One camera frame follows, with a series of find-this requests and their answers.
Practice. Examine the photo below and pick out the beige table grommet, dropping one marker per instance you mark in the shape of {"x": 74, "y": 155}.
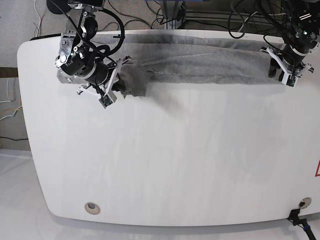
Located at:
{"x": 92, "y": 208}

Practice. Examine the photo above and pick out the black clamp with cable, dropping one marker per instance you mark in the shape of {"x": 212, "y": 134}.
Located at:
{"x": 301, "y": 222}

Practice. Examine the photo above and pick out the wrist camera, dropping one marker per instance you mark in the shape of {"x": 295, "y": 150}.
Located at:
{"x": 107, "y": 99}
{"x": 288, "y": 80}

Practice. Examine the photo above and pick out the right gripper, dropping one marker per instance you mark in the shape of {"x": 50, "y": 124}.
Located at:
{"x": 97, "y": 80}

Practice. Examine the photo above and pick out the aluminium frame stand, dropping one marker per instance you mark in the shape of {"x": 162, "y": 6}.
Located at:
{"x": 173, "y": 13}

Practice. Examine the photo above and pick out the grey t-shirt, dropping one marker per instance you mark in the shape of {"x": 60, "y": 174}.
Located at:
{"x": 175, "y": 59}

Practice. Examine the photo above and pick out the silver table grommet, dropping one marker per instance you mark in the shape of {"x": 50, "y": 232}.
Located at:
{"x": 304, "y": 203}

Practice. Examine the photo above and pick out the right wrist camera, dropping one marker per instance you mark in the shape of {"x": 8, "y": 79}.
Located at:
{"x": 107, "y": 99}

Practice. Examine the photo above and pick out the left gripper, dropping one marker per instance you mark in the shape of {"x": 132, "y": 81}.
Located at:
{"x": 290, "y": 57}

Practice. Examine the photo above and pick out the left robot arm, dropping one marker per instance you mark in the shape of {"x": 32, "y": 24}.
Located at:
{"x": 297, "y": 22}

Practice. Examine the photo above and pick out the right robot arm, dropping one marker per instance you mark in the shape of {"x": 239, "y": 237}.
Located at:
{"x": 80, "y": 61}

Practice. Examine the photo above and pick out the red warning triangle sticker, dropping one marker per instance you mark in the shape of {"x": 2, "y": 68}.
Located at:
{"x": 317, "y": 173}

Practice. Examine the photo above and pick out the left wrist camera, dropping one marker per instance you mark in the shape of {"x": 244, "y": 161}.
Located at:
{"x": 288, "y": 80}

